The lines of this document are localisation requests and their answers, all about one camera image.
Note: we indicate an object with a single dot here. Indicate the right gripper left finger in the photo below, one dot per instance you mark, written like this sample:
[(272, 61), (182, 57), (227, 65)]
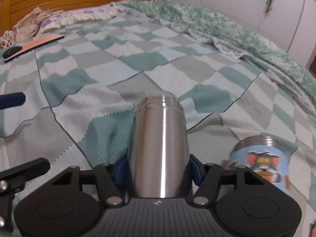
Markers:
[(113, 181)]

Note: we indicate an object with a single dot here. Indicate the white wardrobe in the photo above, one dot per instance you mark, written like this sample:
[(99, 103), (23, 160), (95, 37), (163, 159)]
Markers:
[(290, 24)]

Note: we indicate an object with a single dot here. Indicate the green floral duvet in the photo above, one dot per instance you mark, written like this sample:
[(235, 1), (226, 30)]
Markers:
[(207, 24)]

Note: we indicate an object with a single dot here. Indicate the stainless steel cup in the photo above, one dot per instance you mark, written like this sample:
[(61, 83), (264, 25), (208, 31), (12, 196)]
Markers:
[(159, 153)]

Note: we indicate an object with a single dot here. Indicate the pink book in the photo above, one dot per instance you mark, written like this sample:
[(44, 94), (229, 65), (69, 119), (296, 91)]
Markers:
[(35, 44)]

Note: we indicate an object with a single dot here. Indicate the black small device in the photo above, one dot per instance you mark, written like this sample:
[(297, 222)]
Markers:
[(11, 51)]

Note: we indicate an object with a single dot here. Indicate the blue cartoon cup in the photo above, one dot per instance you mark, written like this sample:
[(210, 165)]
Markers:
[(262, 154)]

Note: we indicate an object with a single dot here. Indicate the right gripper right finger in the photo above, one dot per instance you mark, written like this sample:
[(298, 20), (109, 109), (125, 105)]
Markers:
[(207, 178)]

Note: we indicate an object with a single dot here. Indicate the beige crumpled cloth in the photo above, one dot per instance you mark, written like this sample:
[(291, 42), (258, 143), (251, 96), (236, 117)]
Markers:
[(27, 27)]

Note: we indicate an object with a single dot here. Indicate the checkered teal blanket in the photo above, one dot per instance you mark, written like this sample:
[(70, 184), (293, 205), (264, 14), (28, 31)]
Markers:
[(81, 93)]

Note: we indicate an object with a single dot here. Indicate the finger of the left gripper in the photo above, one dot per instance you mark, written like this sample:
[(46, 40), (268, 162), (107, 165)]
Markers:
[(15, 178), (12, 100)]

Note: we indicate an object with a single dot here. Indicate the purple floral pillow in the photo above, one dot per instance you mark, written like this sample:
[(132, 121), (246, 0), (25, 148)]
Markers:
[(71, 17)]

